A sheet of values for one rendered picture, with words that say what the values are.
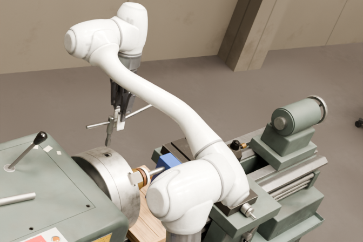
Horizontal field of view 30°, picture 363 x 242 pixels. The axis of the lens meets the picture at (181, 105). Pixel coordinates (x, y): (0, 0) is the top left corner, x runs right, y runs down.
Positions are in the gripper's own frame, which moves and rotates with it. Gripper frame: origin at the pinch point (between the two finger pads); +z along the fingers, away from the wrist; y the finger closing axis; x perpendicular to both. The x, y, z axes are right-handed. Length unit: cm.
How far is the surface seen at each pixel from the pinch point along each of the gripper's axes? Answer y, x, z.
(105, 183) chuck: -10.3, 10.6, 16.8
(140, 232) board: -5, -14, 50
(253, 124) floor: 123, -229, 119
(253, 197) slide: -15, -65, 44
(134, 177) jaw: -9.0, -2.9, 19.2
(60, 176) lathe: -6.2, 25.8, 12.0
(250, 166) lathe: 17, -100, 58
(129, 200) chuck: -14.8, 2.8, 23.5
